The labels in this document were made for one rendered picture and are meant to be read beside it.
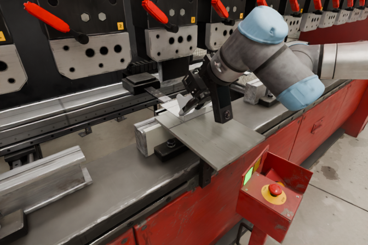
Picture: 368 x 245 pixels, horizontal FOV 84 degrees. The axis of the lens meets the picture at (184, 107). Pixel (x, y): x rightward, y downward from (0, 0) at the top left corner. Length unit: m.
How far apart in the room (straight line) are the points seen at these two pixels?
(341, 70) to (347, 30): 2.08
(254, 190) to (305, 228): 1.02
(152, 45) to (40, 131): 0.49
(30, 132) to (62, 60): 0.41
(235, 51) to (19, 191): 0.55
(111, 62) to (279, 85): 0.34
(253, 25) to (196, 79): 0.20
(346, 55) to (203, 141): 0.35
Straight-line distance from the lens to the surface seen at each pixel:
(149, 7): 0.46
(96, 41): 0.46
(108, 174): 0.65
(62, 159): 0.59
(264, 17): 0.38
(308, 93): 0.41
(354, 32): 2.58
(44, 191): 0.62
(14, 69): 0.45
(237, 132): 0.57
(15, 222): 0.61
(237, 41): 0.40
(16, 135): 0.82
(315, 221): 1.79
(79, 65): 0.46
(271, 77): 0.40
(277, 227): 0.75
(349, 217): 1.93
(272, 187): 0.72
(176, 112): 0.64
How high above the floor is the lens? 1.32
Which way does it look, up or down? 29 degrees down
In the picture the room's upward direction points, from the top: straight up
